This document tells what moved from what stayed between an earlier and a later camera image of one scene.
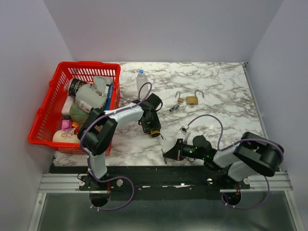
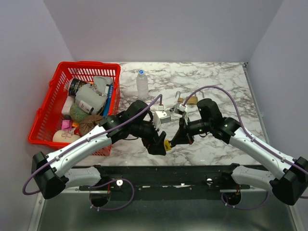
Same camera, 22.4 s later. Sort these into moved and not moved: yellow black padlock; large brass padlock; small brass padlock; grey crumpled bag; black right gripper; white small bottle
Moved: yellow black padlock; black right gripper
Not moved: grey crumpled bag; small brass padlock; white small bottle; large brass padlock
